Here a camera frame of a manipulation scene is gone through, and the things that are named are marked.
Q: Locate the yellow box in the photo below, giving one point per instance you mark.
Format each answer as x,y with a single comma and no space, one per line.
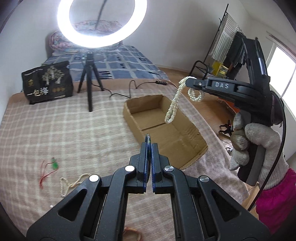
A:
219,70

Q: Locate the white ring light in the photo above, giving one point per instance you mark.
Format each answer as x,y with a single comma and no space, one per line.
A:
95,40

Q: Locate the small black floor tripod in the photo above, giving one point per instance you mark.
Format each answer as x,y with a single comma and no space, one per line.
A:
227,129

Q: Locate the cardboard box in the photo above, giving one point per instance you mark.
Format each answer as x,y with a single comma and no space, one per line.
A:
180,141

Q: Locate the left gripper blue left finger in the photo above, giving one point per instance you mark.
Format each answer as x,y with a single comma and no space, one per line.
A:
142,164

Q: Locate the striped hanging towel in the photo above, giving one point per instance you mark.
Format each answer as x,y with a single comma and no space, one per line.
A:
224,38

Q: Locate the window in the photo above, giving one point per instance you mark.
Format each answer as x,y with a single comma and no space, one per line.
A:
281,70

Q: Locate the black clothes rack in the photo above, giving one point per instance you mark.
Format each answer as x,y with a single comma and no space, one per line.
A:
205,65

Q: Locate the black snack bag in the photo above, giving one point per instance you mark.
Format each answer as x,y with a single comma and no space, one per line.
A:
48,82

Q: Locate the plaid pink blanket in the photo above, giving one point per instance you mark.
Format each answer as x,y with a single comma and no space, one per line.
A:
99,142

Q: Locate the dark hanging clothes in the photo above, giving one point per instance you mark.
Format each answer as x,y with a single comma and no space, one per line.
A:
235,57

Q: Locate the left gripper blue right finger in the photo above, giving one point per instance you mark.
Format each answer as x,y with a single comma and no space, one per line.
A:
159,182

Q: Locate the pink sleeve forearm right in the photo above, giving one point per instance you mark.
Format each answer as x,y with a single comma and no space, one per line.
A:
274,205

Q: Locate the blue patterned mattress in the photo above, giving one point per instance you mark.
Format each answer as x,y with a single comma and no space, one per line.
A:
125,62

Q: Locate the black tripod stand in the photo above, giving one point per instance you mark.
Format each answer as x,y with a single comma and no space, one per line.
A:
88,69

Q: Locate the brown leather watch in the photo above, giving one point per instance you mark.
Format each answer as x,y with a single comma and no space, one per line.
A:
130,234

